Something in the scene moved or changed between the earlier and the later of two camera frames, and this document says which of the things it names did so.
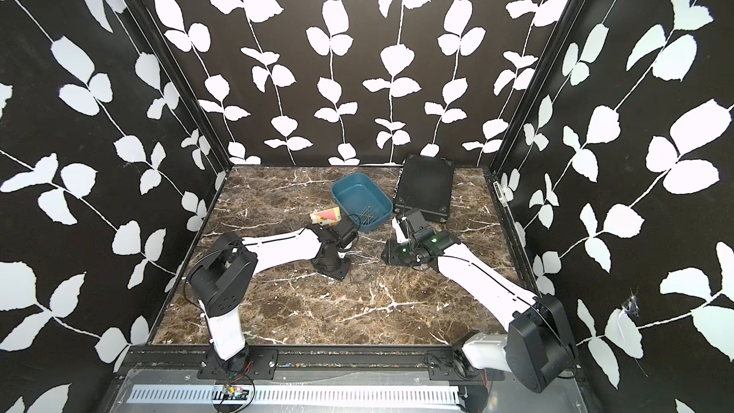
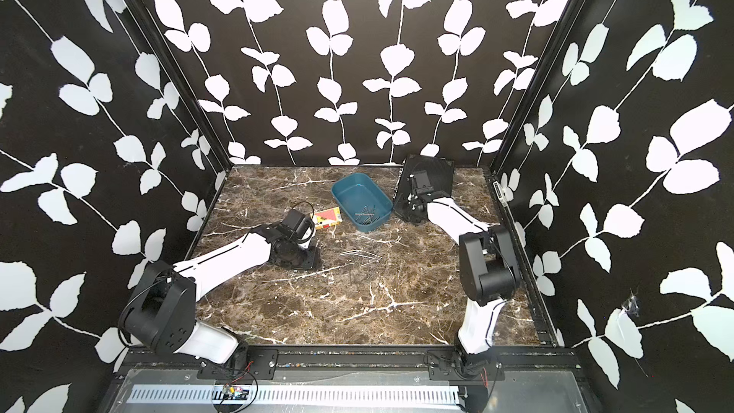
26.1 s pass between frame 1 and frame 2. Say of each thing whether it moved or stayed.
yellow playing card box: stayed
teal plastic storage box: stayed
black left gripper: moved
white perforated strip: stayed
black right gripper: moved
